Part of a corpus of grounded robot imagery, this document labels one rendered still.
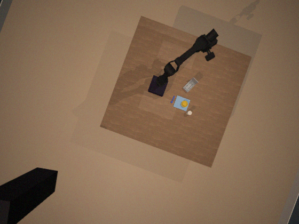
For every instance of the light blue mat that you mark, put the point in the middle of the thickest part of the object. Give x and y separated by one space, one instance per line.
178 102

